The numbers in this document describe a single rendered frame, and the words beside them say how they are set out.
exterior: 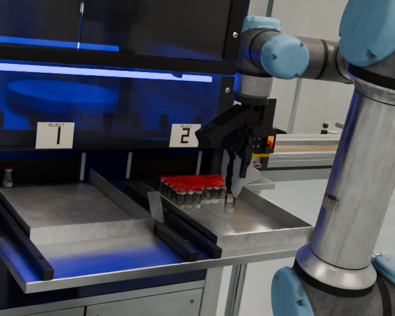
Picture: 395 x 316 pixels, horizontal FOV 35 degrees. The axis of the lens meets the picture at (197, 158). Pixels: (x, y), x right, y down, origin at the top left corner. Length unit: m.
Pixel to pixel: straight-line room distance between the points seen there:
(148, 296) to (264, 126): 0.65
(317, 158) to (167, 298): 0.67
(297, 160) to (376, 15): 1.26
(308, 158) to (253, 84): 0.82
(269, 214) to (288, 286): 0.63
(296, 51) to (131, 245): 0.48
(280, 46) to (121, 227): 0.48
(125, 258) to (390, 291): 0.49
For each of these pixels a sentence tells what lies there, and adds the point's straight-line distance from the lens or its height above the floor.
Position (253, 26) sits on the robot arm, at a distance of 1.22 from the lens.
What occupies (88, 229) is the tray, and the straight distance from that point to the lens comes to 1.24.
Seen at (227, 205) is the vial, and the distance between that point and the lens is 1.32.
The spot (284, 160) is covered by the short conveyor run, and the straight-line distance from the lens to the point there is 1.96.
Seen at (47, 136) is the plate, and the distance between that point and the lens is 1.43.
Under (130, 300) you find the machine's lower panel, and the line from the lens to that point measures 1.70.
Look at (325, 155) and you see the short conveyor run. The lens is 2.07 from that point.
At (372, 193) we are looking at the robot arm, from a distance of 0.84.
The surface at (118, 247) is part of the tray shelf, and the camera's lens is 1.23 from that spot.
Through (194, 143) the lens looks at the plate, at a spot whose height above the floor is 1.00.
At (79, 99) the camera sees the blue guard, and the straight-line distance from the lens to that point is 1.44.
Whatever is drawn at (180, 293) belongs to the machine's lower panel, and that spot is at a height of 0.57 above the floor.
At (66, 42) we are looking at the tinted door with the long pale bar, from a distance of 1.42.
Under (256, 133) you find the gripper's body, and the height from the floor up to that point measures 1.12.
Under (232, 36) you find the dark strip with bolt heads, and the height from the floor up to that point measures 1.28.
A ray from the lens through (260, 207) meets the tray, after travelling 1.55.
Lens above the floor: 1.37
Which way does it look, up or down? 15 degrees down
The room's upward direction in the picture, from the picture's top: 8 degrees clockwise
